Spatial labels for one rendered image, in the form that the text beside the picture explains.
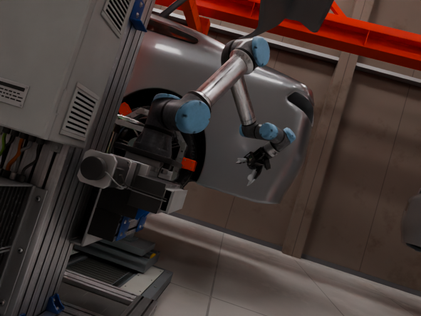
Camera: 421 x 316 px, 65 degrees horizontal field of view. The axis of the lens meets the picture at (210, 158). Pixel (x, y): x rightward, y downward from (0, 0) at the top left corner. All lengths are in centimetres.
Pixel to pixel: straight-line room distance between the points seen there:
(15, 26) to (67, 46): 13
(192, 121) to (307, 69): 547
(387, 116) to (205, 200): 356
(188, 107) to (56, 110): 48
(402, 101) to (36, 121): 650
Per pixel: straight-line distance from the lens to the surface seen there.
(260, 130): 157
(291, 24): 488
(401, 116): 683
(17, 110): 84
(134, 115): 232
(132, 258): 232
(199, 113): 116
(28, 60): 86
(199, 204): 604
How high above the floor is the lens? 78
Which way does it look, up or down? 4 degrees up
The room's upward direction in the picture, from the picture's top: 17 degrees clockwise
